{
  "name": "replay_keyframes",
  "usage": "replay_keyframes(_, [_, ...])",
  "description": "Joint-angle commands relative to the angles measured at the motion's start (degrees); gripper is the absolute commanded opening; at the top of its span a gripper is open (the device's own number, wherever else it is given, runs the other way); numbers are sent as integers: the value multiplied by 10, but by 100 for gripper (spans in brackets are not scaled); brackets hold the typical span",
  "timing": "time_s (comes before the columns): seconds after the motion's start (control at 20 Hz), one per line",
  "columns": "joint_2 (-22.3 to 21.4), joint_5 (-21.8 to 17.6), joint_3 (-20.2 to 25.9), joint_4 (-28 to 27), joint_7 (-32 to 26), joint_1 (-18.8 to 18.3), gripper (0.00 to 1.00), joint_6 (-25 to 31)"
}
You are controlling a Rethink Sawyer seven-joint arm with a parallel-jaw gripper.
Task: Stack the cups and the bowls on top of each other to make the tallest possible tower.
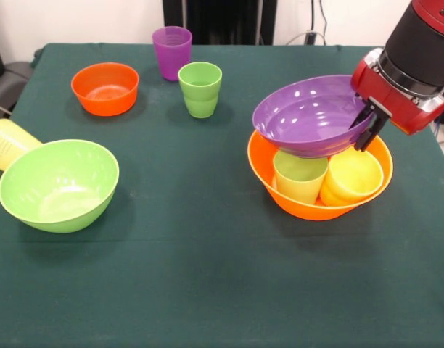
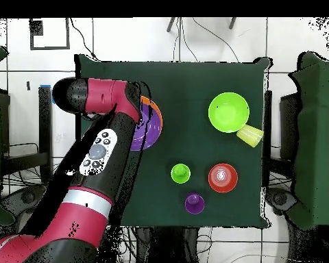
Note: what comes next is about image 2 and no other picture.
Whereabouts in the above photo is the yellow tapered cup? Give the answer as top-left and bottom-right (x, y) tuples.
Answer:
(236, 124), (265, 148)

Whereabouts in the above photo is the orange-red bowl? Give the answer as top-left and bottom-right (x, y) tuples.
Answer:
(207, 162), (239, 194)

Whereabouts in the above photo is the dark green tablecloth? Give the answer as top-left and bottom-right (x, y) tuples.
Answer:
(75, 53), (272, 229)

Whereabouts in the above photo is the purple cup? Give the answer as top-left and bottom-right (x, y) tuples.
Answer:
(184, 192), (206, 215)

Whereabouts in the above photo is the green stepped cup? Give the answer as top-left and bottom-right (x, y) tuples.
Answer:
(170, 163), (191, 185)

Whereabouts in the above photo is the green bowl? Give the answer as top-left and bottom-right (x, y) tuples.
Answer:
(208, 92), (250, 134)

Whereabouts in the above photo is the dark office chair base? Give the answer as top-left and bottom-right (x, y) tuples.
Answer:
(1, 186), (47, 220)

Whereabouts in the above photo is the purple bowl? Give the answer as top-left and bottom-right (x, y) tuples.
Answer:
(130, 102), (162, 151)

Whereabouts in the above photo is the large yellow-orange bowl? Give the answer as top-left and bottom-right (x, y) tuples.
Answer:
(140, 95), (164, 134)

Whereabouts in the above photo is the black box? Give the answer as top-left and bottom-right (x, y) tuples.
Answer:
(279, 92), (301, 161)

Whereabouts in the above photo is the grey office chair base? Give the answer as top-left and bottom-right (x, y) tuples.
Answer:
(265, 187), (298, 216)

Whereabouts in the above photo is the black stand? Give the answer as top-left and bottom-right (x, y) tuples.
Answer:
(0, 85), (54, 183)

